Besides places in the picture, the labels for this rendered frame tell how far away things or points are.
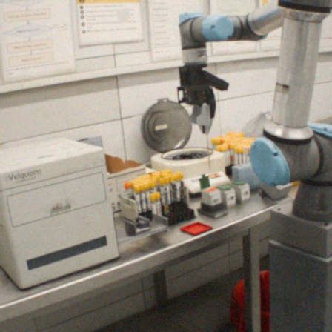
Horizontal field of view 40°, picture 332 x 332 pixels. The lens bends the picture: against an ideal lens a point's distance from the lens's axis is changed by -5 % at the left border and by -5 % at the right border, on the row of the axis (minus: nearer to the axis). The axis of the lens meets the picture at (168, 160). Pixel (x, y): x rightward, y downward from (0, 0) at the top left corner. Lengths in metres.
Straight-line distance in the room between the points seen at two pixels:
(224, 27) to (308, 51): 0.34
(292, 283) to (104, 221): 0.52
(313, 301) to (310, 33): 0.66
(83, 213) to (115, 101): 0.82
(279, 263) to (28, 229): 0.65
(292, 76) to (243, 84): 1.32
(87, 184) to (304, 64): 0.58
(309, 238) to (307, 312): 0.21
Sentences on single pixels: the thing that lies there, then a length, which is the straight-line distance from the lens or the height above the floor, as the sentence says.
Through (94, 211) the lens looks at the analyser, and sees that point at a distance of 1.18.
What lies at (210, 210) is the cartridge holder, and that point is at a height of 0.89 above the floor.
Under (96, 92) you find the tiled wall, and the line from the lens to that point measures 1.86.
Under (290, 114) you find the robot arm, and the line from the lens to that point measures 1.04.
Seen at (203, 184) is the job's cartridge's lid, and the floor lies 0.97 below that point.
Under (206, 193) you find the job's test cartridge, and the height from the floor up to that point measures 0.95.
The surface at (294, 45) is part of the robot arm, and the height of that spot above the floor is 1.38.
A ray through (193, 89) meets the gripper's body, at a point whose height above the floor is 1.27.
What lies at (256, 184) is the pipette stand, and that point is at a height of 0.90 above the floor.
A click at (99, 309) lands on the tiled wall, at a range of 2.08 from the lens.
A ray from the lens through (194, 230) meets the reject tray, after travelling 1.38.
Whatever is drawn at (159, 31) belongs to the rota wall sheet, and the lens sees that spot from 2.01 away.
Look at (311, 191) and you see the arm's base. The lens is 1.19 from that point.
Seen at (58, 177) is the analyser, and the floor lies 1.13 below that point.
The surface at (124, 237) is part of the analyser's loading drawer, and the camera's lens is 1.28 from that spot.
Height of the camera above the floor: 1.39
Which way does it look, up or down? 13 degrees down
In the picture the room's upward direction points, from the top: 6 degrees counter-clockwise
